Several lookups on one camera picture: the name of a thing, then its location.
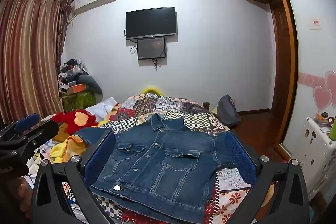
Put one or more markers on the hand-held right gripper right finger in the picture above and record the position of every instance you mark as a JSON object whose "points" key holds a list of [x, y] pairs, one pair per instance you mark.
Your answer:
{"points": [[240, 158]]}

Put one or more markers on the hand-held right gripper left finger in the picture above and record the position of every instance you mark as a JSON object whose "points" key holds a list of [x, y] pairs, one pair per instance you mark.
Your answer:
{"points": [[99, 158]]}

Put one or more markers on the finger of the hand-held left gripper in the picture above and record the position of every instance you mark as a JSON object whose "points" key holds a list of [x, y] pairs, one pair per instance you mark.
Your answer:
{"points": [[44, 129], [26, 120]]}

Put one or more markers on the blue denim jacket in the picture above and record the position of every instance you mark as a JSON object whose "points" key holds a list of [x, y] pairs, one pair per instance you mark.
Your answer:
{"points": [[157, 161]]}

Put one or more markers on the person's left hand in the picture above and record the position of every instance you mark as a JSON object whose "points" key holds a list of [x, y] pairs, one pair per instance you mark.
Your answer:
{"points": [[22, 195]]}

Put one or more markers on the brown cardboard box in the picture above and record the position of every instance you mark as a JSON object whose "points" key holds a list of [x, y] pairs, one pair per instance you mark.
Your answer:
{"points": [[61, 133]]}

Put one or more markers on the red plush toy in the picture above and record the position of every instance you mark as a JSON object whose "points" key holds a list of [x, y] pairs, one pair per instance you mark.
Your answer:
{"points": [[68, 120]]}

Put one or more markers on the yellow cloth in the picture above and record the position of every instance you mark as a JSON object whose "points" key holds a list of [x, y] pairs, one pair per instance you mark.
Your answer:
{"points": [[59, 150]]}

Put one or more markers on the grey blue backpack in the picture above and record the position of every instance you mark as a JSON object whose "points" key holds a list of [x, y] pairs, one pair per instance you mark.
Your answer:
{"points": [[227, 111]]}

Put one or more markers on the white pillow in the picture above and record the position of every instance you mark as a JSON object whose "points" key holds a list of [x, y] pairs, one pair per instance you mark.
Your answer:
{"points": [[101, 107]]}

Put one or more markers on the orange box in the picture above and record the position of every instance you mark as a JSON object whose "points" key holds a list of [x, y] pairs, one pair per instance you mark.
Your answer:
{"points": [[76, 88]]}

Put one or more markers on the striped brown curtain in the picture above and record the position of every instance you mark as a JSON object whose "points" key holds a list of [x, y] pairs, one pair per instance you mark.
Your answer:
{"points": [[29, 56]]}

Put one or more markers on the pile of clutter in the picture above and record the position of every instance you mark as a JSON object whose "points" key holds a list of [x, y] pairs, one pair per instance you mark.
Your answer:
{"points": [[71, 69]]}

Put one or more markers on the grey cloth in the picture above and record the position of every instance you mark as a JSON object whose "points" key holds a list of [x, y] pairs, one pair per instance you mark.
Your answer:
{"points": [[90, 82]]}

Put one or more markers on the white stickered cabinet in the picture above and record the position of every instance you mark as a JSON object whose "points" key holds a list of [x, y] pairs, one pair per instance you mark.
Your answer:
{"points": [[315, 158]]}

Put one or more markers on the patchwork printed blanket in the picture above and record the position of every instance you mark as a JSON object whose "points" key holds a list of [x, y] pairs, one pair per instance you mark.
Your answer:
{"points": [[157, 104]]}

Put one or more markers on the yellow plush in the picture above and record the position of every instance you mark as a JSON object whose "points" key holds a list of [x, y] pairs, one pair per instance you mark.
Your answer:
{"points": [[151, 90]]}

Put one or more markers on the green bottle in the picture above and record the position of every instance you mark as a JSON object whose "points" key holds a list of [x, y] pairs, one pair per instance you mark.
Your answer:
{"points": [[333, 129]]}

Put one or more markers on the pink heart stickers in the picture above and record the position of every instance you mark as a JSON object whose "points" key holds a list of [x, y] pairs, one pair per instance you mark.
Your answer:
{"points": [[323, 95]]}

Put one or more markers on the frosted sliding wardrobe door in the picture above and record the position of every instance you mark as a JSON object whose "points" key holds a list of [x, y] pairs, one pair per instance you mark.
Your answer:
{"points": [[307, 61]]}

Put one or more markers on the wooden bed post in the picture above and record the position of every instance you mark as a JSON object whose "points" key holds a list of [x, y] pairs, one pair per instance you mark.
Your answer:
{"points": [[206, 106]]}

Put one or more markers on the small black wall monitor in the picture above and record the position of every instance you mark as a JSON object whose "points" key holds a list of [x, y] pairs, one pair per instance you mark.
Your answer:
{"points": [[151, 48]]}

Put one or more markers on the black wall television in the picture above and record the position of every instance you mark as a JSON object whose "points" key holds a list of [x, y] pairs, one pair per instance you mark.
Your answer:
{"points": [[151, 22]]}

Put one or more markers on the white wall label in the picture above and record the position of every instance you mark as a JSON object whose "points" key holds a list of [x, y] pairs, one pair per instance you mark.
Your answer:
{"points": [[315, 24]]}

